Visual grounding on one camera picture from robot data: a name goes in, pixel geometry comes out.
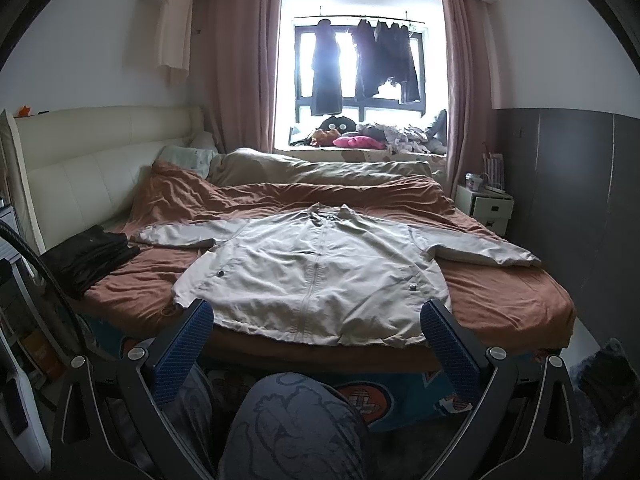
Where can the clothes heap on sill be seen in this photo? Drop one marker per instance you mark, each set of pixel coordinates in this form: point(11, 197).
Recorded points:
point(422, 138)

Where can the patterned grey trouser knee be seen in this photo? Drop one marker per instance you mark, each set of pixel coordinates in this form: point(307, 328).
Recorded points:
point(290, 426)

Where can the white bedside nightstand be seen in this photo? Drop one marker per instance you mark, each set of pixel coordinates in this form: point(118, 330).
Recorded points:
point(491, 209)

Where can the folded black clothes pile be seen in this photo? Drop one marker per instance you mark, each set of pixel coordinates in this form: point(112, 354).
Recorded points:
point(84, 259)

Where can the black plush toy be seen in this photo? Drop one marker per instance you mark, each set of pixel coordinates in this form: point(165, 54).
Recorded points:
point(342, 124)

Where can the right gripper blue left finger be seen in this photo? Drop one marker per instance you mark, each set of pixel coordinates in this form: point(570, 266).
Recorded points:
point(175, 351)

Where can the hanging dark garments right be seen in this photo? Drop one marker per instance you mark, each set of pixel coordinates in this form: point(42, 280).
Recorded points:
point(384, 55)

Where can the beige zip jacket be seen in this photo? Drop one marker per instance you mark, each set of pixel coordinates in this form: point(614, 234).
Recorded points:
point(324, 276)

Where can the pale green pillow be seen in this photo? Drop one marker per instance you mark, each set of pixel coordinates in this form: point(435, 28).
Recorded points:
point(197, 160)

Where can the hanging cream cloth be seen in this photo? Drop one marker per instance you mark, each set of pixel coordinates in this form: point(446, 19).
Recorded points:
point(173, 40)

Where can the olive beige duvet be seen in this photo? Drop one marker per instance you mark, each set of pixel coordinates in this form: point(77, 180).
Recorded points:
point(247, 166)

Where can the pink curtain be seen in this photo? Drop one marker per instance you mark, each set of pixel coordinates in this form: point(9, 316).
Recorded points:
point(241, 47)
point(471, 118)

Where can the hanging dark garment left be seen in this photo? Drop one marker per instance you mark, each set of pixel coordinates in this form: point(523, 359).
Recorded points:
point(326, 95)

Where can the cream padded headboard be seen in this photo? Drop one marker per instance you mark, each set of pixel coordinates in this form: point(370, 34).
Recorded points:
point(67, 170)

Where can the right pink curtain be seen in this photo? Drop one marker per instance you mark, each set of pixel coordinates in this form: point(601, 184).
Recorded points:
point(471, 118)

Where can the pink plush cushion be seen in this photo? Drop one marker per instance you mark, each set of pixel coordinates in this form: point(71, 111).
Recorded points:
point(360, 142)

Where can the left pink curtain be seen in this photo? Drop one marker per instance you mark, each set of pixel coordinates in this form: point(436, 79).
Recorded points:
point(241, 47)

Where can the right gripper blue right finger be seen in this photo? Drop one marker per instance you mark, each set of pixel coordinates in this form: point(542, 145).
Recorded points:
point(460, 353)

